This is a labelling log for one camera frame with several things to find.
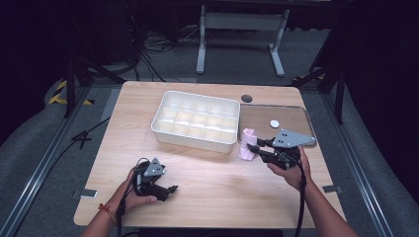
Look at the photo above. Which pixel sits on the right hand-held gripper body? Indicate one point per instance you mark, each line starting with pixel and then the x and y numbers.
pixel 283 154

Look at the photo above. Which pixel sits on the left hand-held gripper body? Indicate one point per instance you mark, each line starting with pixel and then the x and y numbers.
pixel 148 184

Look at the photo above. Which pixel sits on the pink sock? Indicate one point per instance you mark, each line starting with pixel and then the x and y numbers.
pixel 246 154

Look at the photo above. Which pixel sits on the white divided storage box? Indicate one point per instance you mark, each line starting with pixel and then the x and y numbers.
pixel 197 120

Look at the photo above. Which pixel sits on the person's right hand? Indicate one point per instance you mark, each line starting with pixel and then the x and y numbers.
pixel 296 176

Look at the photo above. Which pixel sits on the person's left hand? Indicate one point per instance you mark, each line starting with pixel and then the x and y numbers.
pixel 126 200

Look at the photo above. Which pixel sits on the white round disc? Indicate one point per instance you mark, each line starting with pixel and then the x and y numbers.
pixel 274 123

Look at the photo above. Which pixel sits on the clear plastic box lid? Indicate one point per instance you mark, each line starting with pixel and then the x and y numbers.
pixel 257 115

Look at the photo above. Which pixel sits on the grey tape piece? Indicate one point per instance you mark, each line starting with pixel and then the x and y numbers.
pixel 85 193
pixel 332 189

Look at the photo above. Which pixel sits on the black metal stand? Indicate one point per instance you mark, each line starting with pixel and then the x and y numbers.
pixel 339 98
pixel 69 92

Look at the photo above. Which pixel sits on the aluminium floor rail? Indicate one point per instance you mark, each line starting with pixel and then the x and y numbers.
pixel 359 164
pixel 42 164

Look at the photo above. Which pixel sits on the white metal desk frame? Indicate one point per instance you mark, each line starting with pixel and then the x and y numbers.
pixel 243 21

